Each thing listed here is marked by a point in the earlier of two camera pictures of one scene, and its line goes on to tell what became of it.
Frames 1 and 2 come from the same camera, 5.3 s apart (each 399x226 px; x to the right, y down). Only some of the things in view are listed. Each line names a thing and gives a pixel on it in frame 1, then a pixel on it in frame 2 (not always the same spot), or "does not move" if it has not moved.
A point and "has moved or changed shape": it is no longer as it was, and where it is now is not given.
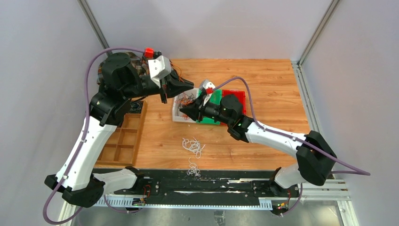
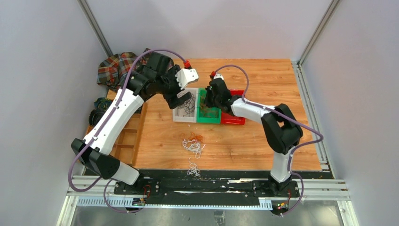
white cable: [193, 169] does not move
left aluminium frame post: [94, 25] does not move
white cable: [194, 145] does not move
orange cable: [180, 102] has moved or changed shape
